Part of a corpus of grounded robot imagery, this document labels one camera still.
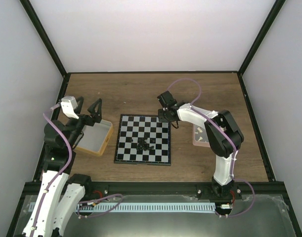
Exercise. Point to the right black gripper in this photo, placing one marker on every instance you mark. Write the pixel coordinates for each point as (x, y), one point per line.
(161, 118)

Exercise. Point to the pile of black chess pieces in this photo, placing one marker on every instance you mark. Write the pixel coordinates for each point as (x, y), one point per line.
(141, 144)

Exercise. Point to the black and silver chessboard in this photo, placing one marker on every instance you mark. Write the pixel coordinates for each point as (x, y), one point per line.
(135, 126)

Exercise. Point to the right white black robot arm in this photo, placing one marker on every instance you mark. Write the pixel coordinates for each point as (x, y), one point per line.
(224, 137)

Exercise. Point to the pink tin box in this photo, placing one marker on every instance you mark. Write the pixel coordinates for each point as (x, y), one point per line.
(201, 144)

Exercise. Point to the light blue cable duct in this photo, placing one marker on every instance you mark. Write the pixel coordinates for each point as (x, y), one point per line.
(133, 207)

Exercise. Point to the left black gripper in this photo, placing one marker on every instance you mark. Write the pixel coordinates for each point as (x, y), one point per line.
(97, 117)

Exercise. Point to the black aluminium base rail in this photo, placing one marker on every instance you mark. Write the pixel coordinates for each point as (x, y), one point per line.
(201, 189)

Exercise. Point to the white chess pieces in box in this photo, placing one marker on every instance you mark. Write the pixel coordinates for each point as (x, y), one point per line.
(200, 134)

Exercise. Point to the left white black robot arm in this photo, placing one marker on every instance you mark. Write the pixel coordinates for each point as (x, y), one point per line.
(60, 192)

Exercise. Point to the black frame post right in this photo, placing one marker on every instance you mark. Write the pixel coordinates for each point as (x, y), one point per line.
(273, 13)

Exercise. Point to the black frame post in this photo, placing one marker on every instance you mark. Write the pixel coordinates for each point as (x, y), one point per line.
(273, 13)
(43, 35)

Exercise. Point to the yellow tin box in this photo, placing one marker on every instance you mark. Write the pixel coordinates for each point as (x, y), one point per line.
(96, 138)

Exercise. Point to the black frame post left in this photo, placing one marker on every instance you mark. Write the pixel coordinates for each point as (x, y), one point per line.
(43, 35)

